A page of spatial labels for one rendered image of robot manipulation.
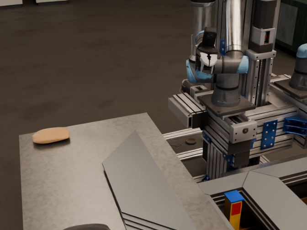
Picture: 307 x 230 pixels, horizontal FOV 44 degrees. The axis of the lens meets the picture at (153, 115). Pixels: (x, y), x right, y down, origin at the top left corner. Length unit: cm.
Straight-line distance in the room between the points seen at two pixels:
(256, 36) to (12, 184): 223
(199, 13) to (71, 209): 104
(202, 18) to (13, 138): 262
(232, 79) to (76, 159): 85
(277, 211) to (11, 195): 217
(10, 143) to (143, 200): 270
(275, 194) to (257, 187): 8
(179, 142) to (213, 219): 197
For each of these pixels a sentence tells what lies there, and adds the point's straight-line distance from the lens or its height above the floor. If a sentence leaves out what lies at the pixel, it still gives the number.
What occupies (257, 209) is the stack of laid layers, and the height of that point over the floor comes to 85.
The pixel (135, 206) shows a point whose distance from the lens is 125.
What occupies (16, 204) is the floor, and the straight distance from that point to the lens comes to 309.
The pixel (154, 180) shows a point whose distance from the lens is 136.
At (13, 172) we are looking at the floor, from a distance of 344.
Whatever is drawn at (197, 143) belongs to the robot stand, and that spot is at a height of 21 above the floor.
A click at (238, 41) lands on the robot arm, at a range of 165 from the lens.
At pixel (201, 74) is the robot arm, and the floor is 131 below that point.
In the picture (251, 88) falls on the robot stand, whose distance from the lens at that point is 214.
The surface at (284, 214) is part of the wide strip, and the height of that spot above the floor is 87.
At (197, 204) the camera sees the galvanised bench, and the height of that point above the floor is 105.
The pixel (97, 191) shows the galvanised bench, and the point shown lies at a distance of 137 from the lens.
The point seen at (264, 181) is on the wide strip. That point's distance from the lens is 174.
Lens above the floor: 191
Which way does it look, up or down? 28 degrees down
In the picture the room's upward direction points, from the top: 2 degrees counter-clockwise
